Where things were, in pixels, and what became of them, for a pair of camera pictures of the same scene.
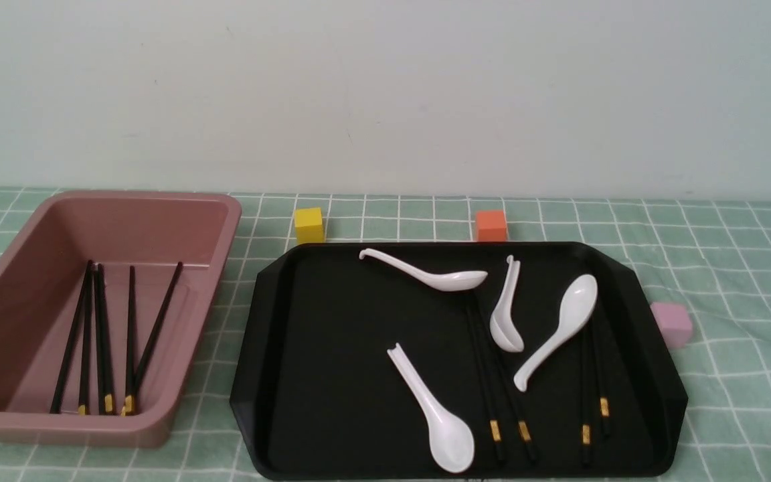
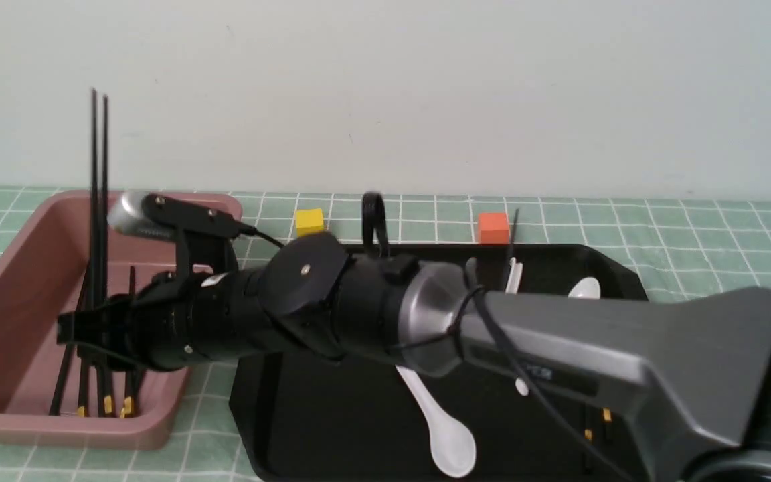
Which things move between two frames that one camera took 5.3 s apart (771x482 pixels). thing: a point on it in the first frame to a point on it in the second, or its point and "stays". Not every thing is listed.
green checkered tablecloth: (743, 269) stays
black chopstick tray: (523, 420) to (106, 268)
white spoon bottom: (451, 438) stays
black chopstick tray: (493, 416) to (94, 271)
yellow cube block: (308, 223) stays
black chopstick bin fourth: (130, 374) stays
